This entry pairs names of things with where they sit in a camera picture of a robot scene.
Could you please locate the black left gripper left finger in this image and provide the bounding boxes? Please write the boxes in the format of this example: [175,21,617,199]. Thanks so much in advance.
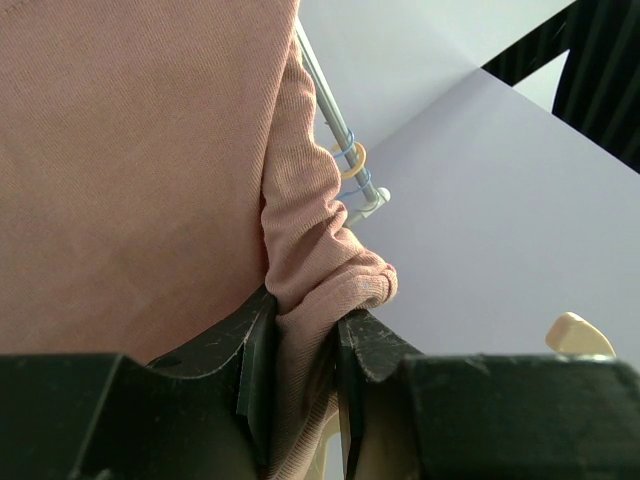
[1,289,276,479]

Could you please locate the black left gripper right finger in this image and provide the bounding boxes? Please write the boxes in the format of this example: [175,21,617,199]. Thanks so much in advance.
[336,311,639,479]

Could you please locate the pink t shirt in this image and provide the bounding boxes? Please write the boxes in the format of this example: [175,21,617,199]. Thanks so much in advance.
[1,1,397,479]

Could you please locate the beige hanger with green shirt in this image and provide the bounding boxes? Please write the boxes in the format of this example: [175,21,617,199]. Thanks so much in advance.
[330,141,367,180]

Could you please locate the white metal clothes rack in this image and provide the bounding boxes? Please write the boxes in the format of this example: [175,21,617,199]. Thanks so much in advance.
[295,18,391,227]

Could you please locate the blue wire hanger right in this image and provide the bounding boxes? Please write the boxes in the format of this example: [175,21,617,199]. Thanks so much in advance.
[336,168,372,200]

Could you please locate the blue wire hanger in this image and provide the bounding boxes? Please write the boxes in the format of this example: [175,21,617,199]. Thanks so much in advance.
[331,130,355,159]
[336,168,372,200]

